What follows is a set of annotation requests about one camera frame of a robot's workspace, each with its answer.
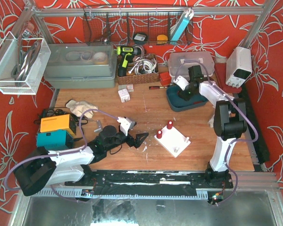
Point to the white mesh hanging basket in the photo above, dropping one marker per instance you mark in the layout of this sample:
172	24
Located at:
22	65

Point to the teal plastic tray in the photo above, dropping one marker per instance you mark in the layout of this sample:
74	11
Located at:
178	105

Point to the blue white board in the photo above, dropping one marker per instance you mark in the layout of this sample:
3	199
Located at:
179	27

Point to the brown wicker basket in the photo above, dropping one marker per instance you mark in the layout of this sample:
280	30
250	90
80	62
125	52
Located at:
146	73

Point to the yellow box device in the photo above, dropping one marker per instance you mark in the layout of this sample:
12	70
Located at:
63	122

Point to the white base plate with pegs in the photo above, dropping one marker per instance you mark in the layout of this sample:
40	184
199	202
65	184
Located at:
173	141

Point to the white work glove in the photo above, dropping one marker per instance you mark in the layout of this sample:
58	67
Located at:
79	107

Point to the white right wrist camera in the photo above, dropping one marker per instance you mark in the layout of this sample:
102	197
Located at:
181	82

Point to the red large spring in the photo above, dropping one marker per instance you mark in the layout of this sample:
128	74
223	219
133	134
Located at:
170	125

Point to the grey plastic storage box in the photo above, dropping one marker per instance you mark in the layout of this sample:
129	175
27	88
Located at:
79	66

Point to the red small box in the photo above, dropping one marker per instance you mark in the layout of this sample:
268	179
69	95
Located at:
165	78

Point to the black wire wall basket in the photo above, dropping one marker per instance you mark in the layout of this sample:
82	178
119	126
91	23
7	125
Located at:
118	29

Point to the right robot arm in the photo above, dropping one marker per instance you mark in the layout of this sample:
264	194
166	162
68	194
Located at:
229	119

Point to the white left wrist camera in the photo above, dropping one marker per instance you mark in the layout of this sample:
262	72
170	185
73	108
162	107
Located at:
126	124

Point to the white power supply unit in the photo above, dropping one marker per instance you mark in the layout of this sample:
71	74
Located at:
238	67

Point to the black round tape measure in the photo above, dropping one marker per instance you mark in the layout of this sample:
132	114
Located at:
140	38

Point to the green cordless drill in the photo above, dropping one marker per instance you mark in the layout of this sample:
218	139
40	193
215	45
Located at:
127	54

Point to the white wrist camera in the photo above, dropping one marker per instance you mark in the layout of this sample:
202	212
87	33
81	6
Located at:
181	82
126	124

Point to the teal box device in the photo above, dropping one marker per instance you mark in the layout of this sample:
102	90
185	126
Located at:
55	140

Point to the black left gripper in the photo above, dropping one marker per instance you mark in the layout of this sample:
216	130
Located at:
131	141

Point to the grey metal bracket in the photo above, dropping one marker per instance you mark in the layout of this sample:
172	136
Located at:
99	127

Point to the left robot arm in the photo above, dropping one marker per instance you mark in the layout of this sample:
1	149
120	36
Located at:
44	168

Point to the black cable duct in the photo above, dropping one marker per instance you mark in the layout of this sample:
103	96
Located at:
260	146

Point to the white power adapter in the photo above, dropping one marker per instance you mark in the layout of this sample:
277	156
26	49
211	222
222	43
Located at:
124	95

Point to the aluminium frame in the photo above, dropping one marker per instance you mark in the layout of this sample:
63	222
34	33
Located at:
31	11

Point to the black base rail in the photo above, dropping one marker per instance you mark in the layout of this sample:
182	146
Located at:
149	183

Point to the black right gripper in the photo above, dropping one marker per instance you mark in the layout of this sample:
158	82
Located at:
185	94

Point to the white clear toolbox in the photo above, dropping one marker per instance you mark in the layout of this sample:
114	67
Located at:
178	58

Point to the yellow tape measure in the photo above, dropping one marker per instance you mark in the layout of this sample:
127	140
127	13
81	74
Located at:
162	39

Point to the red handled small tool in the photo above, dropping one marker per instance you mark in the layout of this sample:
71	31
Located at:
157	87

